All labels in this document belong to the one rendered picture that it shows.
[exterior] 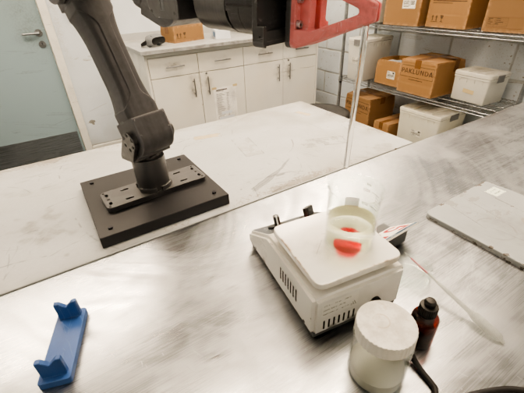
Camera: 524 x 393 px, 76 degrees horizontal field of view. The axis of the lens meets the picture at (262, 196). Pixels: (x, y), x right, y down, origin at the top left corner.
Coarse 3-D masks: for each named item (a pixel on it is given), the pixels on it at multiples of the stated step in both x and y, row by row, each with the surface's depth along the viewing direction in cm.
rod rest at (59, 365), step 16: (64, 304) 43; (64, 320) 43; (80, 320) 43; (64, 336) 41; (80, 336) 41; (48, 352) 39; (64, 352) 39; (48, 368) 36; (64, 368) 37; (48, 384) 36
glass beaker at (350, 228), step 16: (336, 176) 40; (352, 176) 41; (368, 176) 40; (336, 192) 41; (352, 192) 42; (368, 192) 41; (384, 192) 37; (336, 208) 38; (352, 208) 36; (368, 208) 36; (336, 224) 38; (352, 224) 37; (368, 224) 37; (336, 240) 40; (352, 240) 38; (368, 240) 39; (352, 256) 40
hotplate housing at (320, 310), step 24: (264, 240) 48; (288, 264) 42; (288, 288) 43; (312, 288) 38; (336, 288) 38; (360, 288) 39; (384, 288) 41; (312, 312) 38; (336, 312) 39; (312, 336) 41
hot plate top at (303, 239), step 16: (288, 224) 46; (304, 224) 46; (320, 224) 46; (288, 240) 43; (304, 240) 43; (320, 240) 43; (384, 240) 42; (304, 256) 40; (320, 256) 40; (336, 256) 40; (368, 256) 40; (384, 256) 40; (304, 272) 38; (320, 272) 38; (336, 272) 38; (352, 272) 38; (368, 272) 39; (320, 288) 37
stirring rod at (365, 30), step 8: (368, 24) 30; (368, 32) 30; (360, 40) 31; (360, 48) 31; (360, 56) 31; (360, 64) 32; (360, 72) 32; (360, 80) 32; (352, 96) 34; (352, 104) 34; (352, 112) 34; (352, 120) 35; (352, 128) 35; (352, 136) 36; (344, 160) 37; (344, 168) 38
